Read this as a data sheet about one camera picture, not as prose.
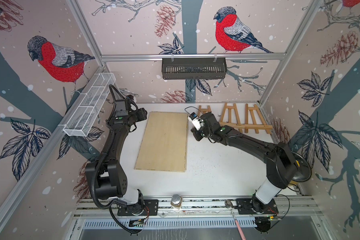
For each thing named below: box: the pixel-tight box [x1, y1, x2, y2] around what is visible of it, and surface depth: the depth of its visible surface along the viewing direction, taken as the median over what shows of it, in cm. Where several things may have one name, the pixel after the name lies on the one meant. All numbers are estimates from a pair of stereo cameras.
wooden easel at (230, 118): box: [219, 102, 245, 133], surface depth 114 cm
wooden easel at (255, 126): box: [244, 103, 273, 135], surface depth 109 cm
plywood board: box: [134, 111, 188, 173], surface depth 96 cm
